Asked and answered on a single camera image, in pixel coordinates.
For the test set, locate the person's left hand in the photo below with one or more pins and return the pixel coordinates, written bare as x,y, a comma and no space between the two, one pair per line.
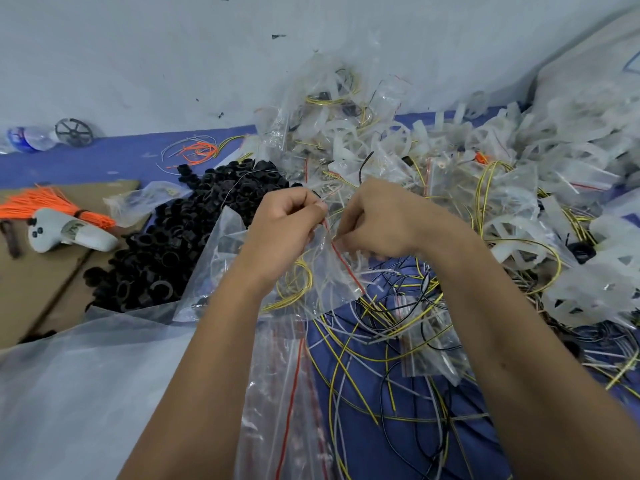
280,229

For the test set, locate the person's right hand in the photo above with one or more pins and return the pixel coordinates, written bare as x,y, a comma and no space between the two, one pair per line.
385,219

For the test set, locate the person's right fingers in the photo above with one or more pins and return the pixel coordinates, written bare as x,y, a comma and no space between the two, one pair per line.
350,229

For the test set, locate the person's left thumb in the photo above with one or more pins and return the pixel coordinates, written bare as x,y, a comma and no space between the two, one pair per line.
314,213

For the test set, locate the person's right forearm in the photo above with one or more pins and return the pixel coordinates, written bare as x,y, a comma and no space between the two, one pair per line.
540,374

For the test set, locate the person's left forearm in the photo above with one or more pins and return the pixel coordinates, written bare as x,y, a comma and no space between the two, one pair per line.
200,384

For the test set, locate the pile of filled clear zip bags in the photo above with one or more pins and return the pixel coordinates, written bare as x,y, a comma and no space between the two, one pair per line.
335,119

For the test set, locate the pile of black plastic rings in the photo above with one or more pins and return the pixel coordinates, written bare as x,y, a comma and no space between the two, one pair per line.
175,234

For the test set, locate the small crumpled clear bag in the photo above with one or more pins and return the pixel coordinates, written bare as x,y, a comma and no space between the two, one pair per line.
142,197

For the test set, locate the stack of empty zip bags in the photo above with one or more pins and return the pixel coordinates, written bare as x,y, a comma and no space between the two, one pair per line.
282,404

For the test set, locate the blue cloth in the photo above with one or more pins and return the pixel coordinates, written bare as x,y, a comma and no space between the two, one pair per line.
100,157

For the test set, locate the black spoked plastic wheel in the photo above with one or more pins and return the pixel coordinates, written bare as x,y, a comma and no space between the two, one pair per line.
74,132

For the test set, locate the white handheld controller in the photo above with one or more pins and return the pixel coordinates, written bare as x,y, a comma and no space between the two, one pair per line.
60,229

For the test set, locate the brown cardboard sheet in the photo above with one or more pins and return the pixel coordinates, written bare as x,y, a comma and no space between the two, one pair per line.
45,274

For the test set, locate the large clear plastic bag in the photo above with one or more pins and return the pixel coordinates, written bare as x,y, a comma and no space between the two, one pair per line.
85,394

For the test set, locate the clear plastic water bottle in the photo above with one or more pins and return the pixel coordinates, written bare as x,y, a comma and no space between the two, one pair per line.
27,138

